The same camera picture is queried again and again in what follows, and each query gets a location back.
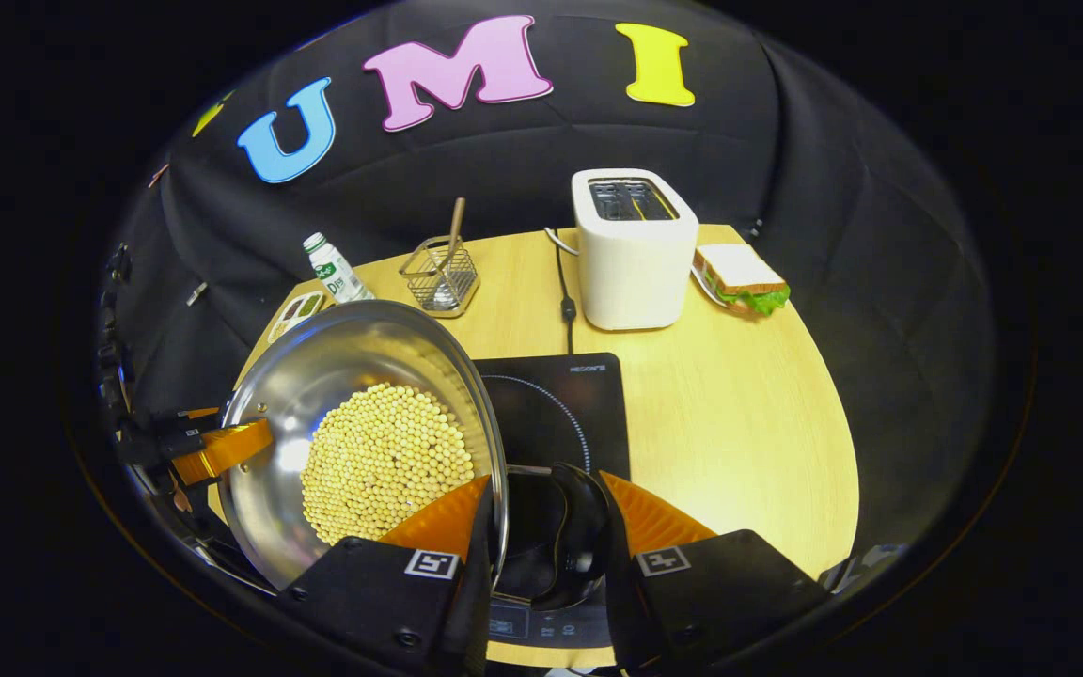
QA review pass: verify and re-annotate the black induction cooktop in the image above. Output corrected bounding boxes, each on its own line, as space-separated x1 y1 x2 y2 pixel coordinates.
471 353 632 650

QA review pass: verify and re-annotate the wire mesh utensil holder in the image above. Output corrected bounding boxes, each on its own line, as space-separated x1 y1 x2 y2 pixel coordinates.
399 235 481 319

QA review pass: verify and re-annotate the white toaster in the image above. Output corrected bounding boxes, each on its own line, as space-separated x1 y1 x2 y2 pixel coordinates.
571 168 699 331

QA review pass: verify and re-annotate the black power cable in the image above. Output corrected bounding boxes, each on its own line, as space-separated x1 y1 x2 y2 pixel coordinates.
555 243 578 355

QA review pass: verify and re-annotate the white drink bottle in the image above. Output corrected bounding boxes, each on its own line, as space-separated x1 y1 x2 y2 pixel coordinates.
303 232 375 305

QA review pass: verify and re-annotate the heap of yellow soybeans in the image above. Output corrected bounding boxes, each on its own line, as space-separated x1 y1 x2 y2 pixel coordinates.
300 382 475 546

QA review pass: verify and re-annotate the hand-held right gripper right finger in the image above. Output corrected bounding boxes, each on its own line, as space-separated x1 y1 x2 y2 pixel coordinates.
598 470 832 677

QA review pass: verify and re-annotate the sandwich with lettuce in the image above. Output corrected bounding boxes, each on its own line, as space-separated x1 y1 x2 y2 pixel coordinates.
695 244 793 317

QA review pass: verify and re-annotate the sectioned dish of beans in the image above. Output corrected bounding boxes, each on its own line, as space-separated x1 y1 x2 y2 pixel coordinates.
267 290 328 344

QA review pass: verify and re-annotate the wooden handled spoon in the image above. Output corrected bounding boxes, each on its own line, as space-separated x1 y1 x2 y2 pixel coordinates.
436 197 467 278

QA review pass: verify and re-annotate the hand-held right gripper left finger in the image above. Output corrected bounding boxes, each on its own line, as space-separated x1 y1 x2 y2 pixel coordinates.
276 475 495 677

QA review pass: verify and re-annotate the stainless steel pot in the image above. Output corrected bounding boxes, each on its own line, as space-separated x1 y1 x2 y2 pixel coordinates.
217 299 613 612

